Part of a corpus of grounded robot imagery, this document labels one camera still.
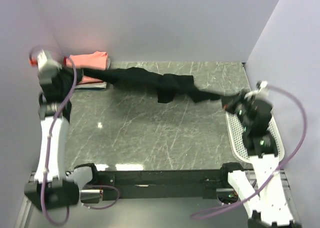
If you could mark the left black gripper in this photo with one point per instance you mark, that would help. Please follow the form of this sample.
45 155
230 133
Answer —
68 71

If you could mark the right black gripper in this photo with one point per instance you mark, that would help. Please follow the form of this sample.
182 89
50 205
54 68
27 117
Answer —
230 101

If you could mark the black t shirt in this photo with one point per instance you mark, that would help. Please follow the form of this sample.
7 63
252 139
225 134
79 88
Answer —
167 85

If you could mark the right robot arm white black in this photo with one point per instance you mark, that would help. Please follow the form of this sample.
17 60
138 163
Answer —
267 206

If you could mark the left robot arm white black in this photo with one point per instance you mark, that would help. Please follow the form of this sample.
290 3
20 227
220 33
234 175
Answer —
51 187

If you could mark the white perforated plastic basket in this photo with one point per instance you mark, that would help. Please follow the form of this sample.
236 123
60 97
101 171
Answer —
235 131

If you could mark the pink folded t shirt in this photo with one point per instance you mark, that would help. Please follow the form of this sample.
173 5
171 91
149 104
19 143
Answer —
97 54

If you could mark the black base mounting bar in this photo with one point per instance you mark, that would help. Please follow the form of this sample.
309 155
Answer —
156 184

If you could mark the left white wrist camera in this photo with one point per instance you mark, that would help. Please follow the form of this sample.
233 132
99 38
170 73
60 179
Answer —
44 62

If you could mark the aluminium rail frame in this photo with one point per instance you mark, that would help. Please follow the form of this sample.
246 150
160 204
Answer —
229 202

